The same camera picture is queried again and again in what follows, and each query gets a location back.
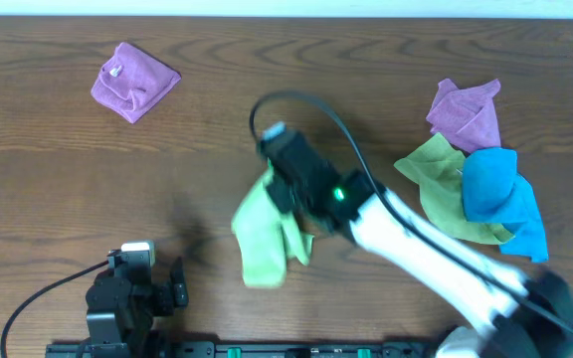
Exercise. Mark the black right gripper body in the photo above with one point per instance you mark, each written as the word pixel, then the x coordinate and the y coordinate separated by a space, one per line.
pixel 281 194

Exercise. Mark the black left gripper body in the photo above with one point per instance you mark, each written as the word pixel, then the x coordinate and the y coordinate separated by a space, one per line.
pixel 165 296

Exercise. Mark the light green cloth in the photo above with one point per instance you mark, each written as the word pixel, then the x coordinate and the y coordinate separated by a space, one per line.
pixel 267 238

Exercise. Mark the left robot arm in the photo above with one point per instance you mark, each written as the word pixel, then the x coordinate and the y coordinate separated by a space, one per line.
pixel 114 329

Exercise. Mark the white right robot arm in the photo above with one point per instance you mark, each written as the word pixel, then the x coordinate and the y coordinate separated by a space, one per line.
pixel 507 313

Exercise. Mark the olive green cloth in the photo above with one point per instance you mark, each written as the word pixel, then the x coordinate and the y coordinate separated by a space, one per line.
pixel 437 168

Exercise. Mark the folded purple cloth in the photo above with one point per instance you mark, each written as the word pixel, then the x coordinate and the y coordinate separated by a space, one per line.
pixel 131 82

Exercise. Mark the crumpled purple cloth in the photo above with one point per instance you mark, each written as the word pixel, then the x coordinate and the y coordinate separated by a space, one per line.
pixel 466 117

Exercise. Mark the blue cloth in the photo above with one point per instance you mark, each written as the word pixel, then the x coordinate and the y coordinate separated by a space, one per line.
pixel 495 193

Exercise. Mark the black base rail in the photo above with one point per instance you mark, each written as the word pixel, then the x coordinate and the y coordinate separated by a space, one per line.
pixel 206 349

